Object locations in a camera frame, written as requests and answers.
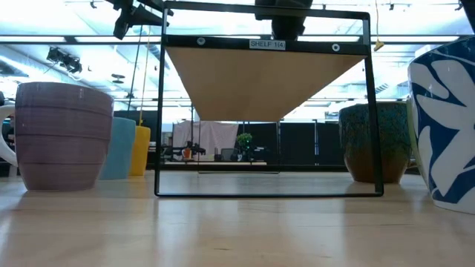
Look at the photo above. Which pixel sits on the dark teal speckled brown mug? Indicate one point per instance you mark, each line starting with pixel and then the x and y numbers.
pixel 352 141

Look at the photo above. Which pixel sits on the yellow mug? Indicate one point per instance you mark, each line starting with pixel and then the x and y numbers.
pixel 140 150

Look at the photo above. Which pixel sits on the pale teal mug white interior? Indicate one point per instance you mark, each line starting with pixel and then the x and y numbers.
pixel 120 148

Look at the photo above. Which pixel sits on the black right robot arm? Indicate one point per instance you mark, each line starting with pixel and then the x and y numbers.
pixel 470 11

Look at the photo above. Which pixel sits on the black ceiling rig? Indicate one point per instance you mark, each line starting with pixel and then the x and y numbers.
pixel 65 60

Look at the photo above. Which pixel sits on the black partition panels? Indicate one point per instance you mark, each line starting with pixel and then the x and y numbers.
pixel 297 142

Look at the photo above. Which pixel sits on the green potted plant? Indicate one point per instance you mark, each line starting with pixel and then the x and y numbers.
pixel 245 139

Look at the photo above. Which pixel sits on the white curtain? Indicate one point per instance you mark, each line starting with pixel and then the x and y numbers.
pixel 211 135

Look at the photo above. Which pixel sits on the small orange object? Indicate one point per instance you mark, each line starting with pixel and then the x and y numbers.
pixel 186 153

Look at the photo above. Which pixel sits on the blue white floral mug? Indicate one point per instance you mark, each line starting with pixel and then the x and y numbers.
pixel 445 122

